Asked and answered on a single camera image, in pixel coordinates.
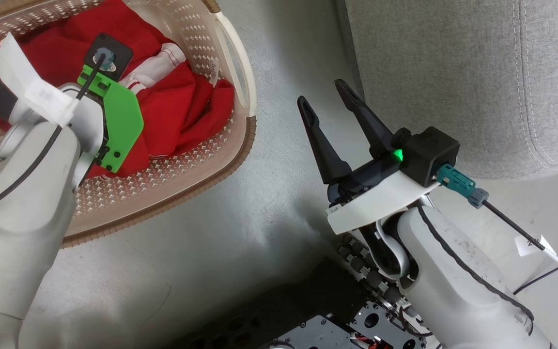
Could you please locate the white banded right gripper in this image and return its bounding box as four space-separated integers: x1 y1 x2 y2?
296 79 443 236

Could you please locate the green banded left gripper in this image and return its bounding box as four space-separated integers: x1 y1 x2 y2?
77 65 144 174

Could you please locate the red shorts wide white stripe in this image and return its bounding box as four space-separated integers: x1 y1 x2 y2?
0 0 166 131

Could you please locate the beige perforated laundry basket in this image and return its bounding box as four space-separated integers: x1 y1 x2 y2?
0 0 257 249

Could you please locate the grey fabric sofa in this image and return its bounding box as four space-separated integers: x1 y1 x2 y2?
335 0 558 180

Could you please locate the teal left camera cable connector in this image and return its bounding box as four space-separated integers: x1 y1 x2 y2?
96 51 116 73

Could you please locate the teal camera cable connector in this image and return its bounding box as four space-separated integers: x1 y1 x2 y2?
436 163 489 209
96 51 116 73

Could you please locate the white left cable label tag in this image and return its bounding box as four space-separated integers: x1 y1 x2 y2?
0 33 82 127

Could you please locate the white cable label tag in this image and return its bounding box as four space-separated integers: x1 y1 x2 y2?
0 33 82 127
515 235 558 258

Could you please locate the black left camera cable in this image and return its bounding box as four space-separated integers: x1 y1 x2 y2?
0 53 108 223

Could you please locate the black camera cable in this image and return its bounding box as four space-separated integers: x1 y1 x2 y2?
481 200 558 297
0 53 108 223

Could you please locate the teal right camera cable connector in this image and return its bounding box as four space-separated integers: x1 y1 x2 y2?
436 163 489 209

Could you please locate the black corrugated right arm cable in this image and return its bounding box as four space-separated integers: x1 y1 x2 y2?
417 204 535 336

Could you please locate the black right camera cable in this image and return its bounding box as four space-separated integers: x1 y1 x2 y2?
481 200 558 297

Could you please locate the white right cable label tag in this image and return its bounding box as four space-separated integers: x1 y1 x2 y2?
515 235 558 258

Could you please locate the thin black floor cable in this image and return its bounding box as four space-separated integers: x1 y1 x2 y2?
513 241 558 296

